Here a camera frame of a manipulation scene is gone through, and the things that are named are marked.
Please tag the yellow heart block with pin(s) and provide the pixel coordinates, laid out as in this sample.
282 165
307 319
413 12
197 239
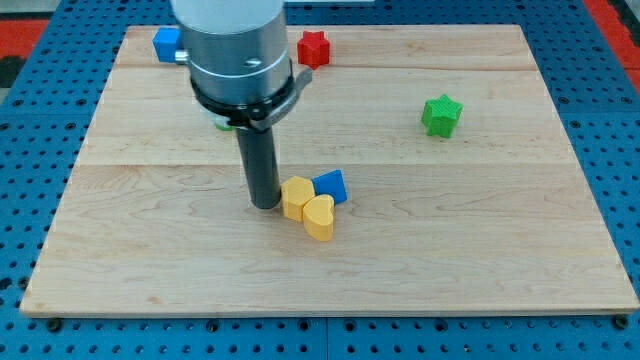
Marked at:
318 217

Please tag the green star block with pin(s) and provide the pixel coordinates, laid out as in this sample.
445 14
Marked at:
441 115

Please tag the red star block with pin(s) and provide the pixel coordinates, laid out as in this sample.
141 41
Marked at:
313 49

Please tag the yellow hexagon block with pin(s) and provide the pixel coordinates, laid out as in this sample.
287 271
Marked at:
295 193

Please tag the wooden board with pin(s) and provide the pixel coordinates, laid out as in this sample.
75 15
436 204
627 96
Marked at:
497 220

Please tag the green block behind arm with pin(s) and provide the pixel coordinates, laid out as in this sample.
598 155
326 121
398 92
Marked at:
223 125

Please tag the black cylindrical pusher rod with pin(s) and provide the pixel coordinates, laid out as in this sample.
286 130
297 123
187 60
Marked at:
260 166

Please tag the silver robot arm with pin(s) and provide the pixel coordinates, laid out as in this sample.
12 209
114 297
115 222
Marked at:
237 49

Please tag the blue cube block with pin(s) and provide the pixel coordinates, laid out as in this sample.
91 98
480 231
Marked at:
166 42

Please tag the blue triangle block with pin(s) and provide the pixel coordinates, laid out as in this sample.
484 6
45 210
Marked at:
331 183

